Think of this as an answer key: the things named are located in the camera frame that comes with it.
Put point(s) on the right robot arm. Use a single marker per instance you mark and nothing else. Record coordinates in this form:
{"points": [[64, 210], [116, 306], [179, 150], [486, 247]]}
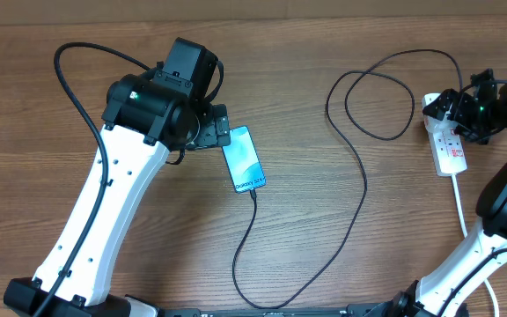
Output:
{"points": [[483, 251]]}

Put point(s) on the smartphone with blue screen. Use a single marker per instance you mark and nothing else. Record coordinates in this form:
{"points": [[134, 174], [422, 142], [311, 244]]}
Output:
{"points": [[243, 162]]}

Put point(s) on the white charger plug adapter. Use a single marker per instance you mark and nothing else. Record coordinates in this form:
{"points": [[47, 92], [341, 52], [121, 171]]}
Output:
{"points": [[434, 125]]}

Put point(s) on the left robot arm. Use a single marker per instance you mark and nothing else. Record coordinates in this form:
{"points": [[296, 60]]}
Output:
{"points": [[169, 107]]}

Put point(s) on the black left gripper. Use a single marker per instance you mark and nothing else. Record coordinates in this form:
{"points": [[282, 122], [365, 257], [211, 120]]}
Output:
{"points": [[214, 126]]}

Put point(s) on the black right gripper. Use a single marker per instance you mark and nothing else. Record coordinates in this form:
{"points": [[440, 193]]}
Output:
{"points": [[443, 103]]}

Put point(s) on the white power strip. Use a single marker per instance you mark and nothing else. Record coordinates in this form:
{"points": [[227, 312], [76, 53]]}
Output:
{"points": [[448, 153]]}

